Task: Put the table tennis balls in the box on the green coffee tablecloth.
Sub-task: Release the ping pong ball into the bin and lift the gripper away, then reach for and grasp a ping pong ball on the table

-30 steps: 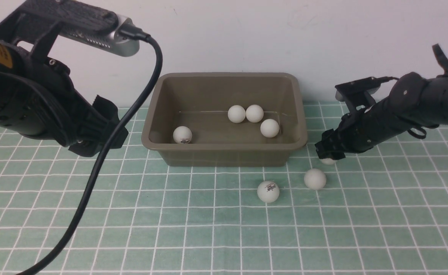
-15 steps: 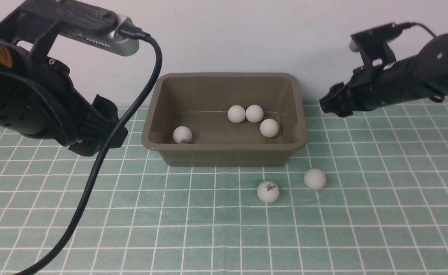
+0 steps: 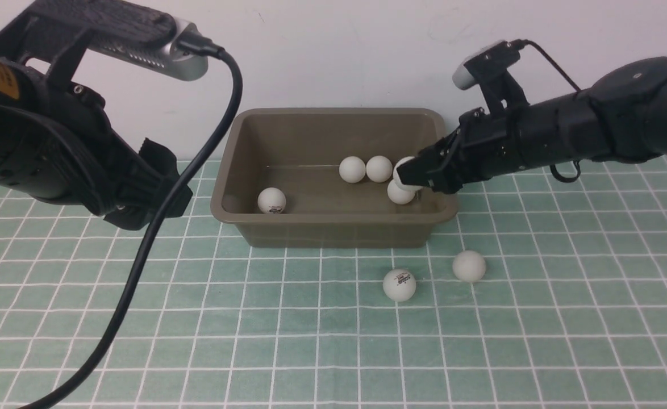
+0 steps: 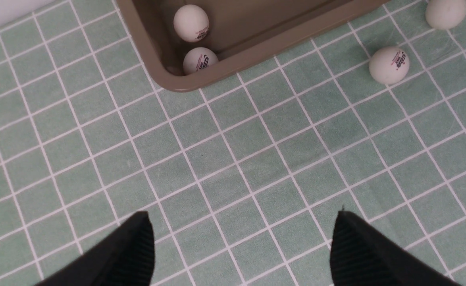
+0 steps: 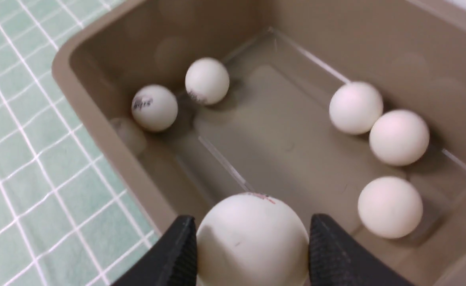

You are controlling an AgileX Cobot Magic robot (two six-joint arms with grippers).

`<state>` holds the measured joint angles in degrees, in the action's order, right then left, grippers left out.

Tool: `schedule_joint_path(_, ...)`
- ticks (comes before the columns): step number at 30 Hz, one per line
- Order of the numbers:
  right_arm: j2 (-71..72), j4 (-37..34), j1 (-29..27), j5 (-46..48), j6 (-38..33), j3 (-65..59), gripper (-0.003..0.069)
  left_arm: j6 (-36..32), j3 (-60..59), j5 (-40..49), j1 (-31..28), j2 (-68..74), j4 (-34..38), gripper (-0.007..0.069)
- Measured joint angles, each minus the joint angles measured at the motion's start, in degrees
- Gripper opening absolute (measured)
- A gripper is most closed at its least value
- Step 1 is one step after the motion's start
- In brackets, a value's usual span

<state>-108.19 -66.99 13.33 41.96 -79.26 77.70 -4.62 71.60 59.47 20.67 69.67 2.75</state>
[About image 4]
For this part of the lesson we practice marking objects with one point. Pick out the green checkered tablecloth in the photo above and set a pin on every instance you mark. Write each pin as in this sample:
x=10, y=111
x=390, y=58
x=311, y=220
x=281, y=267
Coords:
x=242, y=179

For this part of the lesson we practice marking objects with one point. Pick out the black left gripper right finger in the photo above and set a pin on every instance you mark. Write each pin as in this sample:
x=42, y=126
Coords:
x=362, y=256

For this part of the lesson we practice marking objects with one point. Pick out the olive green plastic bin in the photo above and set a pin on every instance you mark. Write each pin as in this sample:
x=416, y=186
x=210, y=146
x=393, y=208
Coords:
x=242, y=33

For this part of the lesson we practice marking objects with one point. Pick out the white logo ball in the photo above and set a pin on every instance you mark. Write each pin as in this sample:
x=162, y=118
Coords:
x=389, y=65
x=197, y=59

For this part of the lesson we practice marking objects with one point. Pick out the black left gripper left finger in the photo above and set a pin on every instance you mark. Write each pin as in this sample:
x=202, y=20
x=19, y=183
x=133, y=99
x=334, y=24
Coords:
x=126, y=257

